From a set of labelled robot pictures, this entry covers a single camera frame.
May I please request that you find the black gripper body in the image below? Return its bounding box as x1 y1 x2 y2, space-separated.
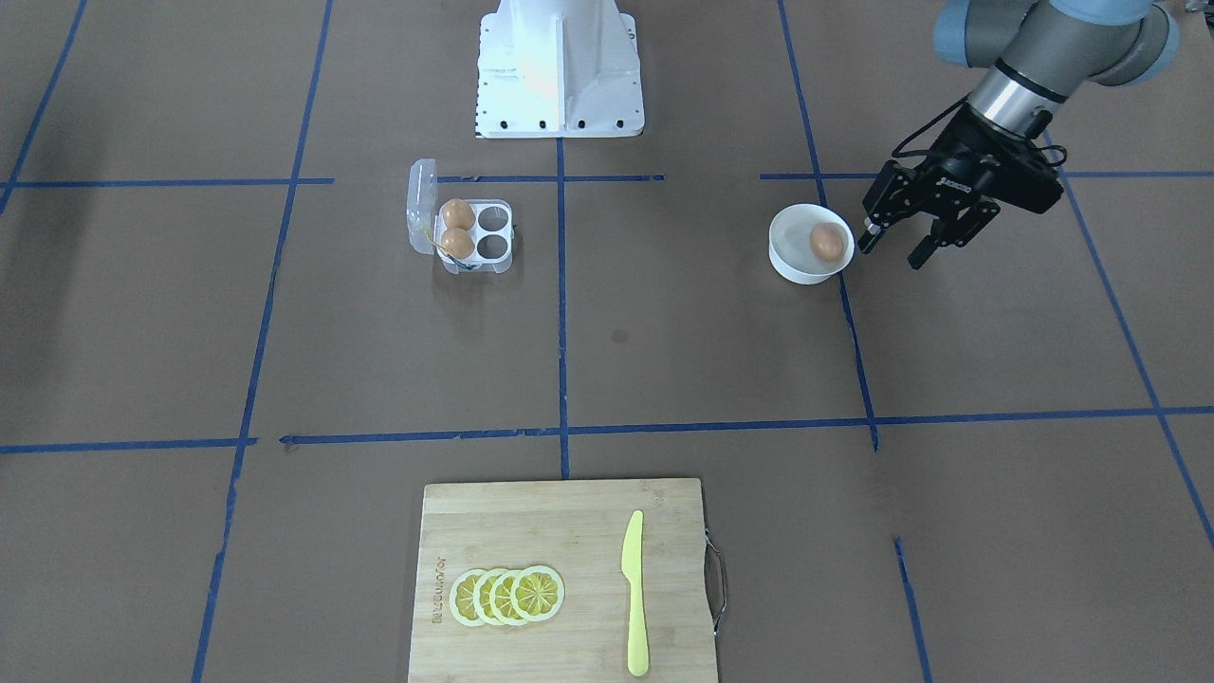
861 102 1063 224

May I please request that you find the clear plastic egg box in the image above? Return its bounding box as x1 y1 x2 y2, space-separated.
404 158 514 275

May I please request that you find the yellow plastic knife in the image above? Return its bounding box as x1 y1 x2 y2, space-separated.
620 510 649 678

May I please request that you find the white camera pillar with base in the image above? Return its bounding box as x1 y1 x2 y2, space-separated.
473 1 646 140

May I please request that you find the bamboo cutting board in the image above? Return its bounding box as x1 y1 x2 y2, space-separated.
407 477 719 682

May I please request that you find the brown egg from bowl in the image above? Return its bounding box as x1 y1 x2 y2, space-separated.
809 222 847 263

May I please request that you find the yellow lemon slice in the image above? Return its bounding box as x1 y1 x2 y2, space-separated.
483 569 532 626
472 567 506 626
510 563 565 624
448 569 488 628

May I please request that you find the white ceramic bowl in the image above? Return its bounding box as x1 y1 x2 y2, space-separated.
767 203 855 286

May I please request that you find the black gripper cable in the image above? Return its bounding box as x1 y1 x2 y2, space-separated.
892 93 1071 172

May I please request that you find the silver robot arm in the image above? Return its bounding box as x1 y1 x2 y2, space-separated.
855 1 1180 269

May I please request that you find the brown egg in box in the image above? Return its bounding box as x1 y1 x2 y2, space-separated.
439 228 476 261
441 198 476 230

